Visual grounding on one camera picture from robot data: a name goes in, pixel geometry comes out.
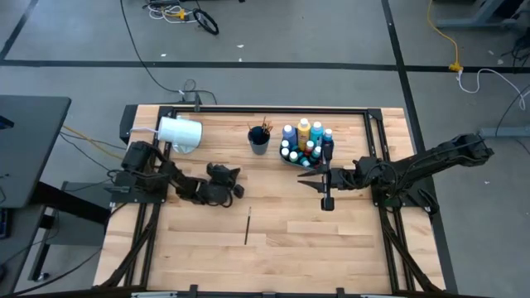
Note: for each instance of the large yellow paint bottle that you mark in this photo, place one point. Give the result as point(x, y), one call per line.
point(303, 134)

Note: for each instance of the black aluminium table frame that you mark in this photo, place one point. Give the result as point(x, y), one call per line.
point(290, 110)

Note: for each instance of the small teal paint bottle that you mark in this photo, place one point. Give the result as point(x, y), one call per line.
point(316, 151)

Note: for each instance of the large turquoise paint bottle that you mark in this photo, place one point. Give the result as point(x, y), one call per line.
point(316, 132)

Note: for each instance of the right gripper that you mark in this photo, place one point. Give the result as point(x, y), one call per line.
point(343, 179)

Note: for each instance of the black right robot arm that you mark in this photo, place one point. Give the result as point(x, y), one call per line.
point(435, 159)

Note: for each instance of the desk with grey legs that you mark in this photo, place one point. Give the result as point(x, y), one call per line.
point(476, 22)

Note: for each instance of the small black paint bottle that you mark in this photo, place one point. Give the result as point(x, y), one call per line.
point(285, 152)

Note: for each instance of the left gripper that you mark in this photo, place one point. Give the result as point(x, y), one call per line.
point(219, 186)

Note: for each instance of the teal plastic bin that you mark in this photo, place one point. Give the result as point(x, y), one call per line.
point(288, 162)

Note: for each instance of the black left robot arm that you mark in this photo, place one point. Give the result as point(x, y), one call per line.
point(174, 178)

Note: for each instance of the small green paint bottle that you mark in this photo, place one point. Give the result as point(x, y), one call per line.
point(293, 156)

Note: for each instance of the black desk base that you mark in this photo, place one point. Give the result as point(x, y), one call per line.
point(70, 205)

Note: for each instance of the small blue paint bottle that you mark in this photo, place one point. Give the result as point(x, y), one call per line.
point(327, 134)
point(285, 143)

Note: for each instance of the dark blue plastic cup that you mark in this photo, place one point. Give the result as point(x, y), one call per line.
point(258, 145)

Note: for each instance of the black desk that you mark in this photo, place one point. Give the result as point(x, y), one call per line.
point(29, 145)

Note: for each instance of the large lavender paint bottle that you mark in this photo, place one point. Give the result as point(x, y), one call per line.
point(289, 136)

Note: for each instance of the grey desk foot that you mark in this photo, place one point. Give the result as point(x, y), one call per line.
point(505, 131)

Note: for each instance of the black device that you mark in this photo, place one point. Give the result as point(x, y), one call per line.
point(5, 123)

